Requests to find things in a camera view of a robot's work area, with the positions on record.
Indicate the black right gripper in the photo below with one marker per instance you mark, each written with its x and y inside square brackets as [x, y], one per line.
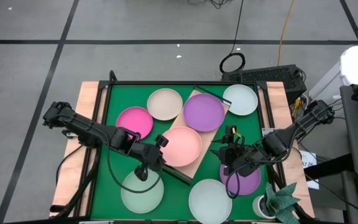
[241, 160]

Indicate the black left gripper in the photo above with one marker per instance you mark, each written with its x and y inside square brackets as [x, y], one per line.
[148, 157]

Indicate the salmon pink plate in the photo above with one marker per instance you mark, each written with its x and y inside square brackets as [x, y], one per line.
[182, 146]

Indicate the purple plate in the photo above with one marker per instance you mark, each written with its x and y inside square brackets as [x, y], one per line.
[250, 185]
[204, 112]

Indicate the white plate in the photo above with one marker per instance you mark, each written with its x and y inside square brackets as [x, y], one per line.
[210, 202]
[240, 99]

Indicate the hot pink plate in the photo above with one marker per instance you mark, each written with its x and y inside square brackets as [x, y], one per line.
[134, 119]

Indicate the beige plate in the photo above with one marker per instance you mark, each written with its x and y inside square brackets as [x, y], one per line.
[164, 104]

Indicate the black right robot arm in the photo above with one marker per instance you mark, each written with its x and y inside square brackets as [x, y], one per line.
[291, 133]

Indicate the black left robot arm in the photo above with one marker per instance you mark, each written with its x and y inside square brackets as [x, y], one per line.
[89, 130]

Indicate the mint green plate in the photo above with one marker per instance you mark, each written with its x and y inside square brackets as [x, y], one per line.
[141, 199]

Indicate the green table mat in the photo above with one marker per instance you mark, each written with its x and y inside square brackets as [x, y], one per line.
[179, 193]

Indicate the green plant in white pot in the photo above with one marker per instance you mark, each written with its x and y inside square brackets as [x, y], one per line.
[278, 202]

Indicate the white paper sheet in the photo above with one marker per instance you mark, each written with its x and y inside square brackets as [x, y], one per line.
[309, 158]

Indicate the black desk bar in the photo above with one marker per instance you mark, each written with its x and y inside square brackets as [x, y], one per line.
[328, 166]

